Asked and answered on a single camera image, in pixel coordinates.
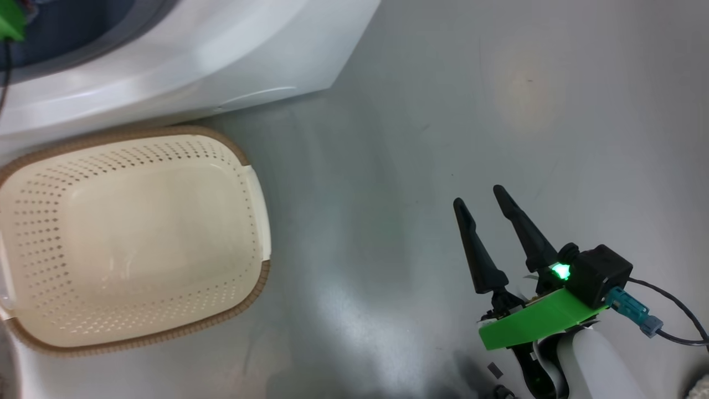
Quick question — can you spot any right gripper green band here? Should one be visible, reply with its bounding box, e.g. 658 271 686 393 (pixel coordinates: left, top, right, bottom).
453 185 608 399

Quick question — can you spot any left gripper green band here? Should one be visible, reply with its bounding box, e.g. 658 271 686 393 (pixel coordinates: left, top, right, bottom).
0 0 28 43

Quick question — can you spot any grey rubber door gasket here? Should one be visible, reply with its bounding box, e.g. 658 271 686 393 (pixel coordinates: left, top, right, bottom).
0 0 181 86

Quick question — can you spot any white front-load washing machine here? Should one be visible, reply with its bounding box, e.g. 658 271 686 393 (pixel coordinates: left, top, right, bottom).
0 0 383 161

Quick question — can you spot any cream perforated laundry basket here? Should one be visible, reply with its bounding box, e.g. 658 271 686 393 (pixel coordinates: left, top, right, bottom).
0 125 272 357

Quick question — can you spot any round white filter cover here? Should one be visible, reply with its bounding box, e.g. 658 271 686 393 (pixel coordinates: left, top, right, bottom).
219 86 333 111

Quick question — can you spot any right camera cable teal plug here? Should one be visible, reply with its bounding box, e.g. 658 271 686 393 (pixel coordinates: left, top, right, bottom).
605 287 709 347

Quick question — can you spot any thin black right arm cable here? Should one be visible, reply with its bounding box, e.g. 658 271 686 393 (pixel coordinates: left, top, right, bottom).
628 278 709 340

